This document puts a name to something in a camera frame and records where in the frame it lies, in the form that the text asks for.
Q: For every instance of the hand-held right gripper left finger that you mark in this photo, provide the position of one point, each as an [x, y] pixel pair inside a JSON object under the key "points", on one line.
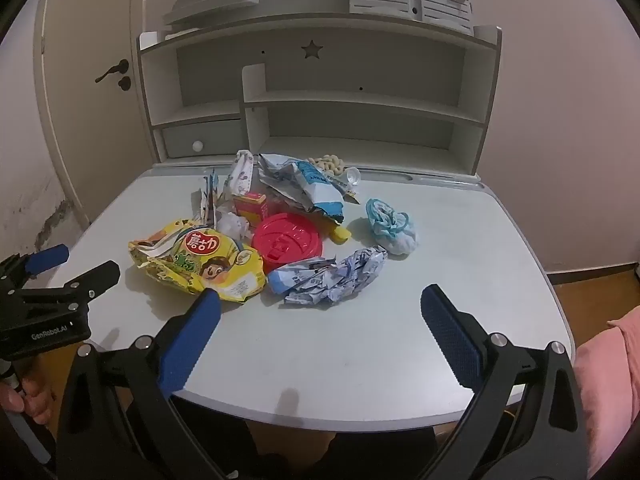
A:
{"points": [[192, 340]]}

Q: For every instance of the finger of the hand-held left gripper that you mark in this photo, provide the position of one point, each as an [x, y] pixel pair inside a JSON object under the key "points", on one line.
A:
{"points": [[95, 280], [47, 257]]}

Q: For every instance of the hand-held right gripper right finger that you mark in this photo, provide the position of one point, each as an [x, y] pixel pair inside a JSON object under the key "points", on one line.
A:
{"points": [[450, 335]]}

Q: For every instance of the pink cardboard box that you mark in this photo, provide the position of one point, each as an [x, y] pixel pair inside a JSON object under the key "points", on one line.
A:
{"points": [[250, 205]]}

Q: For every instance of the yellow plastic scoop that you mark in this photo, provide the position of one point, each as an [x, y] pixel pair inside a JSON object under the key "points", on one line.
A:
{"points": [[341, 234]]}

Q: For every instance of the person's left hand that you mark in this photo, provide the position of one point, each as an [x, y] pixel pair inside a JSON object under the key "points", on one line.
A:
{"points": [[37, 402]]}

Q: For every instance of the yellow snack bag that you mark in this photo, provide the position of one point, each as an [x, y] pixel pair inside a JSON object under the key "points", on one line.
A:
{"points": [[200, 265]]}

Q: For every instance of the blue trimmed white shoe cover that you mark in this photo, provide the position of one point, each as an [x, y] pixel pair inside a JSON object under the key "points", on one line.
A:
{"points": [[395, 237]]}

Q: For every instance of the crumpled white tissue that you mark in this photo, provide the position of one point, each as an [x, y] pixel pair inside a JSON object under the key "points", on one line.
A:
{"points": [[232, 225]]}

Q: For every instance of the crumpled blue white wrapper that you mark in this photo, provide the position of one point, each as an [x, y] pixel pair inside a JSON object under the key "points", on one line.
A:
{"points": [[330, 277]]}

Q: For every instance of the red plastic lid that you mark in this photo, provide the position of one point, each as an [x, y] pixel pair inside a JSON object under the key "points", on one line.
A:
{"points": [[285, 240]]}

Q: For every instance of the torn printed wrapper strip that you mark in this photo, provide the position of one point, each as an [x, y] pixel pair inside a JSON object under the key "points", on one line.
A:
{"points": [[207, 200]]}

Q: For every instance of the pink cushion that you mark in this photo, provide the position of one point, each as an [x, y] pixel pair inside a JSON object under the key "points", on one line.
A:
{"points": [[610, 385]]}

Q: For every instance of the white drawer knob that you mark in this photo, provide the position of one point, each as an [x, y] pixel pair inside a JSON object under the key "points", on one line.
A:
{"points": [[198, 146]]}

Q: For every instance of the yellow edged packet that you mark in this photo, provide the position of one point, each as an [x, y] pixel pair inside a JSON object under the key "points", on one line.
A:
{"points": [[351, 194]]}

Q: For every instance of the patterned white wrapper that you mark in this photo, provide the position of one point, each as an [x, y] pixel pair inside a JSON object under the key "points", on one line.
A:
{"points": [[241, 170]]}

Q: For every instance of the grey drawer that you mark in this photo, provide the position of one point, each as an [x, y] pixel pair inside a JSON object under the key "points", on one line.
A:
{"points": [[215, 137]]}

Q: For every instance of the clear plastic cup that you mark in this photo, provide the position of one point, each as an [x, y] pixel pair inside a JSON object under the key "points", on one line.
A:
{"points": [[352, 176]]}

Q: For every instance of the black door keyhole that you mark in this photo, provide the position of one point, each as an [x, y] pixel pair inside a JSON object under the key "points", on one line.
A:
{"points": [[124, 83]]}

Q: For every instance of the blue white snack bag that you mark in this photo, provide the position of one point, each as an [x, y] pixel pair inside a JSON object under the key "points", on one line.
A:
{"points": [[315, 185]]}

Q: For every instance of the pile of cereal rings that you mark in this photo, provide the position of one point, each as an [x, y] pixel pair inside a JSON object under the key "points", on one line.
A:
{"points": [[327, 162]]}

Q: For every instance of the white door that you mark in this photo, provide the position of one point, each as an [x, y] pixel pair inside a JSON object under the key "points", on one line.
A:
{"points": [[85, 35]]}

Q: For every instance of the white desk hutch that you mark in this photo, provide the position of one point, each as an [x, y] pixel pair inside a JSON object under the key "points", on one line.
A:
{"points": [[400, 105]]}

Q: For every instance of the white flat box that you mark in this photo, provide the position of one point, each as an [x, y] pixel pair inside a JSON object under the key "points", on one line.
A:
{"points": [[177, 31]]}

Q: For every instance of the grey tray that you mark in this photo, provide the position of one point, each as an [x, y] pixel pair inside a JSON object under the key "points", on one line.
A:
{"points": [[215, 2]]}

